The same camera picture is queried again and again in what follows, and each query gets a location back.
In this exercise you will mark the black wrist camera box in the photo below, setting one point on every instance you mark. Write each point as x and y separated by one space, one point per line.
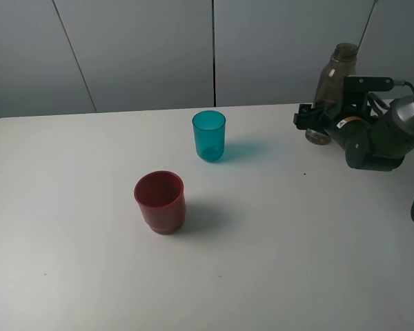
364 89

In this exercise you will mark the teal translucent plastic cup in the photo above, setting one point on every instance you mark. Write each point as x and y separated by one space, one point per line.
209 131

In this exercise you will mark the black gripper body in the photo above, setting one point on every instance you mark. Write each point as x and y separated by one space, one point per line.
343 122

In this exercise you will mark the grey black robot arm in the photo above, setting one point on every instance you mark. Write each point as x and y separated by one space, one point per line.
377 143

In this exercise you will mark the smoky grey water bottle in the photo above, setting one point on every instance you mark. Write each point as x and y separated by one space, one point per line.
341 64

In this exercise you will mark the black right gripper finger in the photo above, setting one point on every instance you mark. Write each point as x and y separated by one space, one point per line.
309 117

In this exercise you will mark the red plastic cup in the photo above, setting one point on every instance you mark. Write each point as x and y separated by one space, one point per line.
160 196

